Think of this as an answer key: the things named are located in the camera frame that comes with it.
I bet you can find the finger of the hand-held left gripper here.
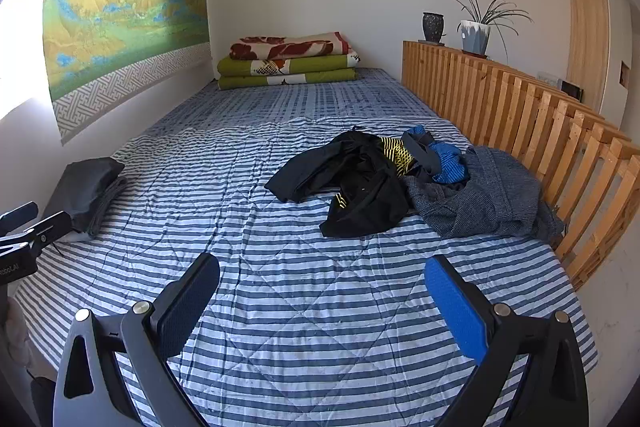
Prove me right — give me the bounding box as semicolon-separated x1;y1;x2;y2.
22;213;71;255
0;202;40;228

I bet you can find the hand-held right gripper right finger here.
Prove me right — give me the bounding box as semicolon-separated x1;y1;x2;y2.
424;254;590;427

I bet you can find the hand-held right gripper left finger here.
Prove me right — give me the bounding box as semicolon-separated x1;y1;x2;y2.
52;252;221;427

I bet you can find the person's left forearm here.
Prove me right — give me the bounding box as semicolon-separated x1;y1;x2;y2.
0;307;33;378

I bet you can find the charcoal folded garment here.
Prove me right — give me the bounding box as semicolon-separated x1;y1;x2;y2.
42;157;126;234

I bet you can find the grey folded garment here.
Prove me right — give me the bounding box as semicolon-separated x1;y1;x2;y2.
82;177;130;239

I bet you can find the blue white striped quilt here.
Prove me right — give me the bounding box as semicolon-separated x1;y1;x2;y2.
12;117;598;427

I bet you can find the grey knit garment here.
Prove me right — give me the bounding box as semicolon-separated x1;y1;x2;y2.
402;146;566;239

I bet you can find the black yellow patterned garment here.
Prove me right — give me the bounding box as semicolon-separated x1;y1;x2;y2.
320;134;426;239

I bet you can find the blue striped garment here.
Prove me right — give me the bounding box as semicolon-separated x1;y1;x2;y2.
407;125;471;185

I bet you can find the dark grey garment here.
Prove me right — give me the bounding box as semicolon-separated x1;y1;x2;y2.
400;125;443;182

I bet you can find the red floral folded blanket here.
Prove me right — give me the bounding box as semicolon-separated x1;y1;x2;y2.
229;32;358;62

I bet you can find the potted plant white pot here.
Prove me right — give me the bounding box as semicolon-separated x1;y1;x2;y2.
440;0;533;58

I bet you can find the dark ceramic vase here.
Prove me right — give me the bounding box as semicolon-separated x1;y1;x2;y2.
421;12;446;42

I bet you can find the light wooden panel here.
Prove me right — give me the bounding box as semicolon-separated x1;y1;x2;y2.
566;0;612;108

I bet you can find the wooden slatted bed rail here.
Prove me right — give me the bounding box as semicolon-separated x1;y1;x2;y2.
401;39;640;293

